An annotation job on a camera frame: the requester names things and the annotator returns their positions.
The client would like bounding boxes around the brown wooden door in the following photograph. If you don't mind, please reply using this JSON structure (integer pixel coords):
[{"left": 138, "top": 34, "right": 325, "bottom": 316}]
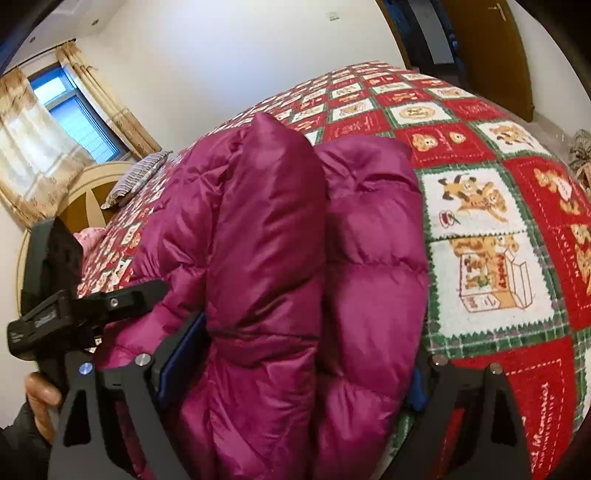
[{"left": 442, "top": 0, "right": 534, "bottom": 122}]

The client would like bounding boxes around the person's left hand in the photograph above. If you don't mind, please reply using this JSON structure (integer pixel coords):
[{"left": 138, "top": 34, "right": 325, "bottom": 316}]
[{"left": 24, "top": 372, "right": 62, "bottom": 444}]

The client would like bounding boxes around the clutter pile beside bed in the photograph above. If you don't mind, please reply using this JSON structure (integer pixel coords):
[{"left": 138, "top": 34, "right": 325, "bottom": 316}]
[{"left": 568, "top": 129, "right": 591, "bottom": 193}]

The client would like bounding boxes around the grey patterned pillow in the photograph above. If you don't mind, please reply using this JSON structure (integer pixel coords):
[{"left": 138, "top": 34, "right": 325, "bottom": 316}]
[{"left": 101, "top": 150, "right": 171, "bottom": 210}]

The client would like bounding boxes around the magenta puffer jacket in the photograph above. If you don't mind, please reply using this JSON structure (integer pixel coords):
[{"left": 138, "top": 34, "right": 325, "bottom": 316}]
[{"left": 97, "top": 113, "right": 429, "bottom": 479}]

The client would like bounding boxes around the red patchwork bear bedspread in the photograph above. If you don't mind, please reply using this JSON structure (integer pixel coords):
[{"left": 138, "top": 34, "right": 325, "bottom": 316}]
[{"left": 78, "top": 62, "right": 590, "bottom": 479}]

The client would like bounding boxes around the pink pillow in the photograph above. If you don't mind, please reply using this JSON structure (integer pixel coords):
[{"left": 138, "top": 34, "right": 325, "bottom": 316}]
[{"left": 74, "top": 227, "right": 106, "bottom": 257}]

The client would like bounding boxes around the cream wooden headboard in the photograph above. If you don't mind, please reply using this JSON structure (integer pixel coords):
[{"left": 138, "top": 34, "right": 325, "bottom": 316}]
[{"left": 15, "top": 161, "right": 136, "bottom": 315}]

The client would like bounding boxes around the window with blue glass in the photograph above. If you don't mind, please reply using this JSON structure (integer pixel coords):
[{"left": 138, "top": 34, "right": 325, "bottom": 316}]
[{"left": 29, "top": 64, "right": 129, "bottom": 164}]

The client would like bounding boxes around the beige floral curtain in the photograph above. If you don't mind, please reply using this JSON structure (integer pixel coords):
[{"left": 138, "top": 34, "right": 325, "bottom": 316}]
[{"left": 55, "top": 40, "right": 164, "bottom": 162}]

